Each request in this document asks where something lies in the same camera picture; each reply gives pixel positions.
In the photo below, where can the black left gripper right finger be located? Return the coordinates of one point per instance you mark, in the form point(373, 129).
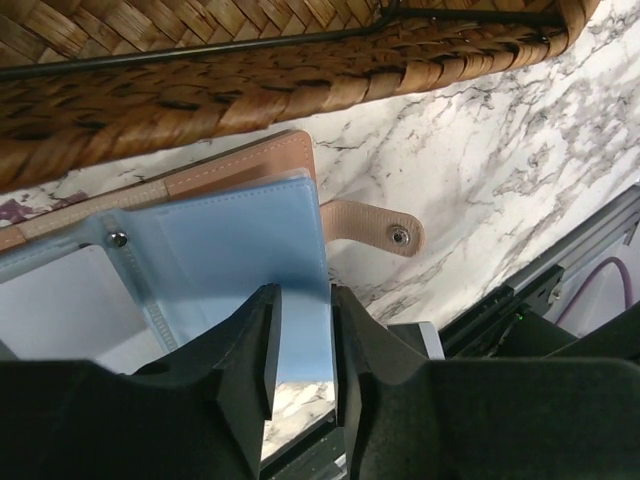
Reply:
point(571, 414)

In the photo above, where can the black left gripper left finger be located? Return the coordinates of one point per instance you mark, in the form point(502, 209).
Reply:
point(197, 413)

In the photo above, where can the brown woven divided basket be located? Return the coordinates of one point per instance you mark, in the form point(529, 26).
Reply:
point(89, 82)

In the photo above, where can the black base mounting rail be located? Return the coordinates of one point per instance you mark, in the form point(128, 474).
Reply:
point(303, 440)

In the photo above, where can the aluminium extrusion frame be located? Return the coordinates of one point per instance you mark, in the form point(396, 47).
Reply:
point(614, 222)

